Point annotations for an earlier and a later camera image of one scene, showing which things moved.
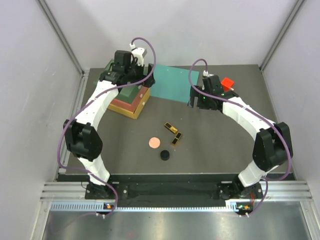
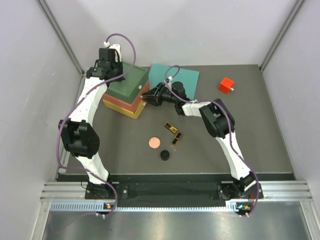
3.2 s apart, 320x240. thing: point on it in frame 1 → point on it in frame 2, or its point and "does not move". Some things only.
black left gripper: [134, 64] → [119, 64]
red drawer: [140, 93] does not move
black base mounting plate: [222, 191] does not move
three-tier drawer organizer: [130, 100] does not move
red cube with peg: [228, 84] does not move
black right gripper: [193, 94] → [150, 96]
